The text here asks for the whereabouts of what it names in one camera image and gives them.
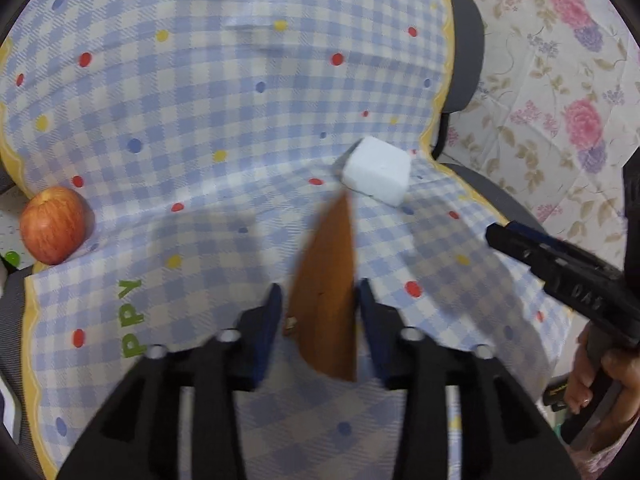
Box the person right hand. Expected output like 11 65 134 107
562 324 639 453

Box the white foam block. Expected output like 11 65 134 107
342 136 411 207

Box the grey office chair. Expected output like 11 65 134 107
0 0 547 480

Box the red apple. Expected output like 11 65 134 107
20 186 87 266

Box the blue checkered chair cloth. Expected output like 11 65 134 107
1 0 568 474

